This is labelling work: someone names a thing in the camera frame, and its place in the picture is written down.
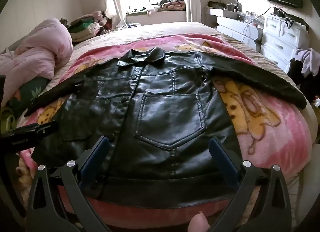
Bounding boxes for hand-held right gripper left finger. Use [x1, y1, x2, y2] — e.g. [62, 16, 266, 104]
[26, 135, 118, 232]

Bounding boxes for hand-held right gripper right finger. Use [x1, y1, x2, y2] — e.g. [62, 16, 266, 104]
[209, 137, 292, 232]

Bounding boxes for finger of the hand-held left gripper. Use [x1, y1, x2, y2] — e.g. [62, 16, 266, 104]
[25, 120, 59, 140]

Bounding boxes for black leather jacket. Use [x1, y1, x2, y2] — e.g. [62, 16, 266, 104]
[24, 47, 307, 201]

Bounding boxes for pile of folded clothes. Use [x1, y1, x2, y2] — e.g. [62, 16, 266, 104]
[61, 11, 125, 40]

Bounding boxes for clothes heap on windowsill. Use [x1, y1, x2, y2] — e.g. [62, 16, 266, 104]
[126, 0, 187, 14]

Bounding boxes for person's right hand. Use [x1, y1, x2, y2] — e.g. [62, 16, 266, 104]
[187, 211, 210, 232]

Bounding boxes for green yellow cloth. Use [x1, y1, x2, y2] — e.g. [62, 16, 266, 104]
[0, 105, 17, 133]

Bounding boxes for green floral pillow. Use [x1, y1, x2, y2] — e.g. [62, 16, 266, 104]
[15, 76, 50, 105]

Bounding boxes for pink bear printed blanket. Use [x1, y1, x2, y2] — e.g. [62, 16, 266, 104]
[15, 34, 313, 224]

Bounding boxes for pink pillow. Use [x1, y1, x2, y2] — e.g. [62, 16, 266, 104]
[0, 17, 73, 103]

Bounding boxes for dark clothing heap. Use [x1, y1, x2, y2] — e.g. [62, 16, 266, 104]
[287, 58, 320, 103]

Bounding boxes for light purple cloth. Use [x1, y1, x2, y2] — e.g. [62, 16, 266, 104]
[295, 49, 320, 77]

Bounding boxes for white drawer dresser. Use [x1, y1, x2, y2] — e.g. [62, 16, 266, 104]
[260, 14, 310, 66]

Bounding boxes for white vanity desk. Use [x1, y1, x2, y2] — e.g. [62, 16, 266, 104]
[204, 6, 264, 51]

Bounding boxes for bed with striped sheet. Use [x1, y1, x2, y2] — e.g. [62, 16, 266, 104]
[0, 21, 318, 222]

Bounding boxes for black cable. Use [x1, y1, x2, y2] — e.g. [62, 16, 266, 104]
[241, 6, 275, 43]

